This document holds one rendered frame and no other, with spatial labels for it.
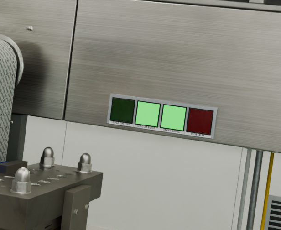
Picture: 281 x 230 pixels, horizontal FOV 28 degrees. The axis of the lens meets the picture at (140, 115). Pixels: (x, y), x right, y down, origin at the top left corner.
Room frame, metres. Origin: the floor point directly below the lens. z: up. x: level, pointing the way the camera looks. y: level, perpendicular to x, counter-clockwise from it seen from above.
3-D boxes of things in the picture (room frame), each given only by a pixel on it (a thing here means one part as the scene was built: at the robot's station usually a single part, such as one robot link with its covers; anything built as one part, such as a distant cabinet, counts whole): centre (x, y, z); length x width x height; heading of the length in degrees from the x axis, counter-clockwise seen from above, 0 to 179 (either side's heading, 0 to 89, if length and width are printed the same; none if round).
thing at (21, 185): (1.02, 0.20, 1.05); 0.04 x 0.04 x 0.04
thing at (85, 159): (1.33, 0.11, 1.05); 0.04 x 0.04 x 0.04
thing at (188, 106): (1.29, -0.05, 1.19); 0.25 x 0.01 x 0.07; 75
